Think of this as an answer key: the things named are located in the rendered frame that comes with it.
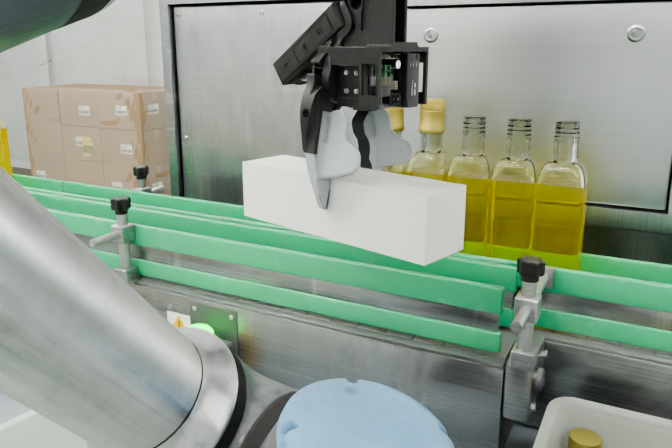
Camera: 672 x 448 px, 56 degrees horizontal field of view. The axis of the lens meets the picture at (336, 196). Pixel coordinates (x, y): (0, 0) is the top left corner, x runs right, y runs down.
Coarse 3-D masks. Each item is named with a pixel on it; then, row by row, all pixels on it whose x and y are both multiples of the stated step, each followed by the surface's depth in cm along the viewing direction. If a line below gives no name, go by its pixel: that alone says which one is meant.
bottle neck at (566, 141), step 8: (560, 120) 77; (568, 120) 78; (576, 120) 77; (560, 128) 76; (568, 128) 75; (576, 128) 76; (560, 136) 76; (568, 136) 76; (576, 136) 76; (560, 144) 76; (568, 144) 76; (576, 144) 76; (560, 152) 76; (568, 152) 76; (576, 152) 76; (560, 160) 77; (568, 160) 76; (576, 160) 77
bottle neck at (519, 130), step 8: (512, 120) 78; (520, 120) 78; (528, 120) 78; (512, 128) 78; (520, 128) 78; (528, 128) 78; (512, 136) 78; (520, 136) 78; (528, 136) 78; (512, 144) 79; (520, 144) 78; (528, 144) 79; (512, 152) 79; (520, 152) 78; (528, 152) 79
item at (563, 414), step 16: (560, 400) 71; (576, 400) 71; (544, 416) 68; (560, 416) 70; (576, 416) 71; (592, 416) 70; (608, 416) 69; (624, 416) 68; (640, 416) 68; (544, 432) 65; (560, 432) 71; (608, 432) 69; (624, 432) 68; (640, 432) 68; (656, 432) 67
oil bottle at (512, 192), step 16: (512, 160) 79; (528, 160) 79; (496, 176) 79; (512, 176) 78; (528, 176) 77; (496, 192) 79; (512, 192) 78; (528, 192) 78; (496, 208) 80; (512, 208) 79; (528, 208) 78; (496, 224) 80; (512, 224) 79; (528, 224) 78; (496, 240) 81; (512, 240) 80; (528, 240) 79; (496, 256) 81; (512, 256) 80
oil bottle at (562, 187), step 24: (552, 168) 76; (576, 168) 76; (552, 192) 76; (576, 192) 75; (552, 216) 77; (576, 216) 76; (552, 240) 78; (576, 240) 76; (552, 264) 78; (576, 264) 77
